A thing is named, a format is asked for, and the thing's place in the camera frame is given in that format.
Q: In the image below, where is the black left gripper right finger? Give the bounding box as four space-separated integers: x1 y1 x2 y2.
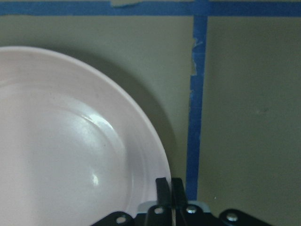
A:
171 178 187 209

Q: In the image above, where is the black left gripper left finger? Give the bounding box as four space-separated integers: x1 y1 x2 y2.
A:
155 178 170 208

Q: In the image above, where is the pink plate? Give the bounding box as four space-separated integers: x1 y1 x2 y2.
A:
0 47 170 226

